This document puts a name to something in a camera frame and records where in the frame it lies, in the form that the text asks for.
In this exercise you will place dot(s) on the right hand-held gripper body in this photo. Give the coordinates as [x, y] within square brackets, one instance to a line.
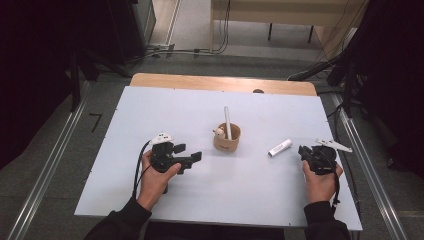
[323, 161]

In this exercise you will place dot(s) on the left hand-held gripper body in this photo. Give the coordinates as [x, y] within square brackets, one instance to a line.
[163, 156]

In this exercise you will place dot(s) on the short white tube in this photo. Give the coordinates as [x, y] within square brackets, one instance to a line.
[280, 148]

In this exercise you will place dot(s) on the brown pen holder with figure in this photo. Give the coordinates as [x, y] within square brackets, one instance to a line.
[226, 144]

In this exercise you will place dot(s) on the long white pen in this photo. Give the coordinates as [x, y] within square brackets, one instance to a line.
[227, 121]

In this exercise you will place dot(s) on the person's right hand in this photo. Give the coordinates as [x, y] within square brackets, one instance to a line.
[320, 188]

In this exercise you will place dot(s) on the person's left hand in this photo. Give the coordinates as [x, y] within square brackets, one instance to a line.
[153, 186]

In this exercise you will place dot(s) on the wooden table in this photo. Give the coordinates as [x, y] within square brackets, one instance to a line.
[200, 81]

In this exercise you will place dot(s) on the person's dark clothing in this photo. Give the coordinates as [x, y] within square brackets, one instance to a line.
[213, 233]

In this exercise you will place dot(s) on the black power strip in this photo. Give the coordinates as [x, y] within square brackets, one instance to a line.
[310, 70]

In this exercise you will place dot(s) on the black curtain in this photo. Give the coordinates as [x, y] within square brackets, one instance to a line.
[393, 83]
[33, 66]

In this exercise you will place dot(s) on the black stand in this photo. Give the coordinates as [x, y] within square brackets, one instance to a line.
[76, 86]

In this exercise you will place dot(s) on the grey cabinet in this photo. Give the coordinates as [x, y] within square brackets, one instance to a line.
[143, 23]

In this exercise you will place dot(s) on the beige desk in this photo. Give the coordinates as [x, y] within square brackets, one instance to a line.
[266, 11]

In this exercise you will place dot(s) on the metal floor rail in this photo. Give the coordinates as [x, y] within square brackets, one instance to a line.
[370, 166]
[50, 163]

